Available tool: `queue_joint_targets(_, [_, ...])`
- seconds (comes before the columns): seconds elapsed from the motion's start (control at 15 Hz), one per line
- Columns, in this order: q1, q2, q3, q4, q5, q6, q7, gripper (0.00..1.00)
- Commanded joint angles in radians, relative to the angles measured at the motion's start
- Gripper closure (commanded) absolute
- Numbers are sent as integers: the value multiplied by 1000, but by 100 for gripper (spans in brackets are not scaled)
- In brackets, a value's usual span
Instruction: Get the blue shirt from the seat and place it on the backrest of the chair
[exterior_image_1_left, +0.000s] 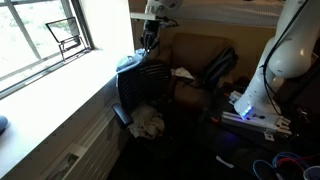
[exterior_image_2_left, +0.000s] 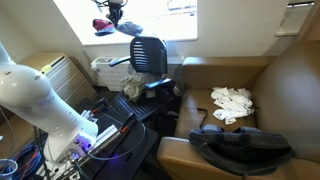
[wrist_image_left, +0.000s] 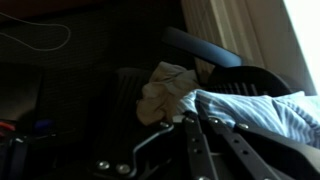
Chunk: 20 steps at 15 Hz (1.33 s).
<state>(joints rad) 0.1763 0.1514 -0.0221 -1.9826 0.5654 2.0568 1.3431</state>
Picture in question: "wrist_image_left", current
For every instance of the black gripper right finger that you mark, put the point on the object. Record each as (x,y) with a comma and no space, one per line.
(260,156)

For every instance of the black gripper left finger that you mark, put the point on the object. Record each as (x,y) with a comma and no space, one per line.
(195,150)

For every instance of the blue striped shirt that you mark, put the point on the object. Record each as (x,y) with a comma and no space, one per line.
(266,110)

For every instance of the black slatted office chair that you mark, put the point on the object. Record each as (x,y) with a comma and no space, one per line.
(206,48)

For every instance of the beige grey crumpled cloth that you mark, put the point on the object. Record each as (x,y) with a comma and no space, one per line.
(163,93)

